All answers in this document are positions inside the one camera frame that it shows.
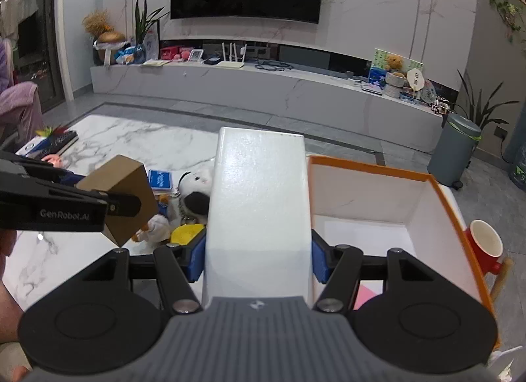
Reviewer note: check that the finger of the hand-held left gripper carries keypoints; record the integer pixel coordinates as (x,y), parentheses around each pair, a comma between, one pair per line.
(125,205)
(53,174)

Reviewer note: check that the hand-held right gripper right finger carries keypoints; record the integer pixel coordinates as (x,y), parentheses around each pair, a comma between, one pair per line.
(320,260)

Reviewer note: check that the blue floral box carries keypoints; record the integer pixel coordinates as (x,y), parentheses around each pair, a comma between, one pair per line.
(377,77)

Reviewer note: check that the round white hand fan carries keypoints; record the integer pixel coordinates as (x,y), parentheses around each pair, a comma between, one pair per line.
(416,78)

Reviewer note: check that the orange-rimmed white storage box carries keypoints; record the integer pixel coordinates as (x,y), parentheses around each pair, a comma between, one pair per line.
(411,217)

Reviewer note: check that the large water jug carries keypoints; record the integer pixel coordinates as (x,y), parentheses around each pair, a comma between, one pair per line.
(520,174)

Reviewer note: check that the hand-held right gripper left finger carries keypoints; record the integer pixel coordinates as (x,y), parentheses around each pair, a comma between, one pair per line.
(196,256)

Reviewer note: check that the white marble TV console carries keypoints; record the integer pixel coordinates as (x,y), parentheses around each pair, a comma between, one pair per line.
(254,92)

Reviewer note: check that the brown teddy bear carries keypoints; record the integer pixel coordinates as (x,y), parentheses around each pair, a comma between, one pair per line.
(393,63)

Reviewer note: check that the red pink gift box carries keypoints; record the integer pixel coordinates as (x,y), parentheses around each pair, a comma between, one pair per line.
(174,53)

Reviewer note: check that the colourful feather toy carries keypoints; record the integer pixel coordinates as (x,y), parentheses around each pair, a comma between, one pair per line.
(51,130)

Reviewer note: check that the black white plush dog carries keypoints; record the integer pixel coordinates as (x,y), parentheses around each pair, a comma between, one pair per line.
(195,190)

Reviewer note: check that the checkered box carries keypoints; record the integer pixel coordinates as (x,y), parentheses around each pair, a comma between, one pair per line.
(439,105)

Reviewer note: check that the person's left forearm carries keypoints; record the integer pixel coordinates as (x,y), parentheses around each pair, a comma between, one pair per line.
(9,314)

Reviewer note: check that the person's left hand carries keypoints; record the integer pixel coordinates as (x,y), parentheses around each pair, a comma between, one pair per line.
(7,243)

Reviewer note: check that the green white printed board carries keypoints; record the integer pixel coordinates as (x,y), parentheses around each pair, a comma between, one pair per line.
(411,65)

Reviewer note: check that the hanging green vine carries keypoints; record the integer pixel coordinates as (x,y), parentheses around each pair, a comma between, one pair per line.
(509,12)

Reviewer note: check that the snake plant in blue vase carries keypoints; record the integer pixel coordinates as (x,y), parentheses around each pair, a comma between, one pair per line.
(143,30)

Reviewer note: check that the white router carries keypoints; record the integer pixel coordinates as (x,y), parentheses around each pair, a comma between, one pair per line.
(231,62)

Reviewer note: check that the leaning framed picture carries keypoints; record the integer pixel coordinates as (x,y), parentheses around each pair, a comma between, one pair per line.
(153,42)

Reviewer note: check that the dark glass sliding door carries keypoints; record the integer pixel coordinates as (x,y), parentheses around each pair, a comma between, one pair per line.
(35,36)

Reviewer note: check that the blue white book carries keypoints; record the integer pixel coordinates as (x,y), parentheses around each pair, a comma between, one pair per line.
(32,147)

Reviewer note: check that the yellow tape measure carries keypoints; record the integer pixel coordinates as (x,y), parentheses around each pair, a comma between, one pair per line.
(187,234)

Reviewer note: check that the black flat device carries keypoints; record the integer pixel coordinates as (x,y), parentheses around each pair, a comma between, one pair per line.
(212,61)

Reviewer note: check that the dried yellow flower bouquet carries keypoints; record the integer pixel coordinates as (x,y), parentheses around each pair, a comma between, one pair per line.
(98,22)

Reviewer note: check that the wooden stick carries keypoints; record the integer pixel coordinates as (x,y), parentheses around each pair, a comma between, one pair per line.
(502,279)

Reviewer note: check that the blue white snack bag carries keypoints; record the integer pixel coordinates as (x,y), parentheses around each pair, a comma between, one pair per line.
(128,55)

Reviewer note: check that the blue card box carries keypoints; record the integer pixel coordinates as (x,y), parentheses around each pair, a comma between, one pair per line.
(161,181)

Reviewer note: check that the white desk clock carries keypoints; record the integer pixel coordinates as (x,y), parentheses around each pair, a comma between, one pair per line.
(196,55)

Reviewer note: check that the brown cardboard box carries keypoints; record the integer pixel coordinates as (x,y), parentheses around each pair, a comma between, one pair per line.
(123,178)

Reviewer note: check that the grey pedal trash bin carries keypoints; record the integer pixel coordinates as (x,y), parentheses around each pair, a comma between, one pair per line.
(452,151)

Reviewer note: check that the long-leaf potted plant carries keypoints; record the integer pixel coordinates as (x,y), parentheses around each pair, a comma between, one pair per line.
(480,104)

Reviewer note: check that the grey round tin stack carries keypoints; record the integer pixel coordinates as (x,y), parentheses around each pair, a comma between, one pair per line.
(394,85)

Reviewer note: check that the white flat box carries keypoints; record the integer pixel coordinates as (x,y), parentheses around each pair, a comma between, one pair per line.
(368,86)

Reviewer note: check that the gold round ornament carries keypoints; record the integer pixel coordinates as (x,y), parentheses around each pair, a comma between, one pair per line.
(110,37)

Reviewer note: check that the purple cloth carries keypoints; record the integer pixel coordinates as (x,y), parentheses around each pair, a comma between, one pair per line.
(18,102)

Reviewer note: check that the tall white box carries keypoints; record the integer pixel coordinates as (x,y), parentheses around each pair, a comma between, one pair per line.
(259,209)

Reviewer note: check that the yellow notebook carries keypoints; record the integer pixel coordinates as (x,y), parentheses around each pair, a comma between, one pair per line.
(155,63)

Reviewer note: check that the red cup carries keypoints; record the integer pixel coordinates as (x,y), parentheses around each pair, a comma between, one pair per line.
(485,244)

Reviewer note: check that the pink paper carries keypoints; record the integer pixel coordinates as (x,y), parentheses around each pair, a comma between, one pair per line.
(369,297)

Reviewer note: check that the wall socket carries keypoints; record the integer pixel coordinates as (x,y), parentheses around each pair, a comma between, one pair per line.
(500,132)

